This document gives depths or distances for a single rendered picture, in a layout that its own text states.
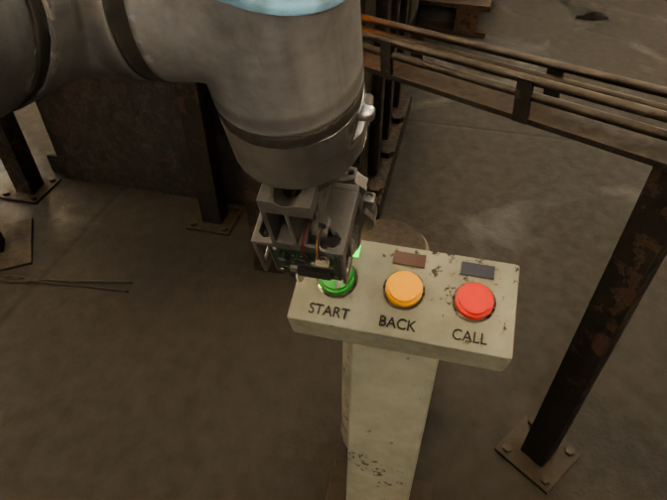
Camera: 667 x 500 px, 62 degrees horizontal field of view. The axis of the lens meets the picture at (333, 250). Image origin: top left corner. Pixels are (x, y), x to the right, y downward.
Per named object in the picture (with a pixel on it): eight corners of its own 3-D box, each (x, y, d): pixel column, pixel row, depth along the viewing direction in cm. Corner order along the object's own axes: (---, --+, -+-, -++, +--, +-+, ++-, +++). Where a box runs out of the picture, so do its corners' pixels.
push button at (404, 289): (388, 273, 62) (389, 266, 61) (424, 279, 62) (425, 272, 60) (382, 306, 61) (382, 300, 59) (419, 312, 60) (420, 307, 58)
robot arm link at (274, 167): (240, 31, 36) (387, 44, 34) (256, 85, 40) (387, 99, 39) (196, 139, 32) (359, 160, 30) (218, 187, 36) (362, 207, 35)
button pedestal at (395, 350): (323, 459, 109) (316, 216, 67) (446, 488, 105) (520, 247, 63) (300, 544, 98) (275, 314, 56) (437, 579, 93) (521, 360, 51)
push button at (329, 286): (324, 262, 64) (323, 255, 62) (358, 268, 63) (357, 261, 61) (316, 294, 62) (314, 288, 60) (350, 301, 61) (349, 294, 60)
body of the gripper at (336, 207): (262, 273, 46) (224, 193, 36) (288, 188, 50) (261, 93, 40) (351, 288, 45) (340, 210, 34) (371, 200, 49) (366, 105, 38)
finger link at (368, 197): (325, 243, 52) (315, 192, 45) (330, 227, 53) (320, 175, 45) (374, 251, 51) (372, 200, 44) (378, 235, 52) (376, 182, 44)
